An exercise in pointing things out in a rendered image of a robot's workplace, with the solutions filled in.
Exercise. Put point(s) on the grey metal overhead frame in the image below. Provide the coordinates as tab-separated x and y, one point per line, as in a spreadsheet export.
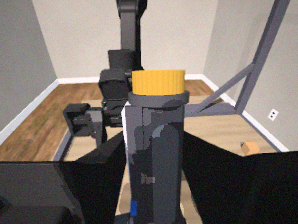
253	70

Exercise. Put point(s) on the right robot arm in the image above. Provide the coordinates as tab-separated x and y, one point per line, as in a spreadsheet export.
115	83

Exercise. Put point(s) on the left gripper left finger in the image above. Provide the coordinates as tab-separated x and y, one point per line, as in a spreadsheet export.
89	186

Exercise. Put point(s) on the small orange block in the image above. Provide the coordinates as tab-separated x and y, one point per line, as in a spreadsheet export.
250	148

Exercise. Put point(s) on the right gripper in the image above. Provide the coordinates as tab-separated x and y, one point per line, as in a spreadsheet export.
91	119

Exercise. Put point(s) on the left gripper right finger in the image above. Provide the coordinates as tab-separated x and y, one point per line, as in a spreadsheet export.
225	185

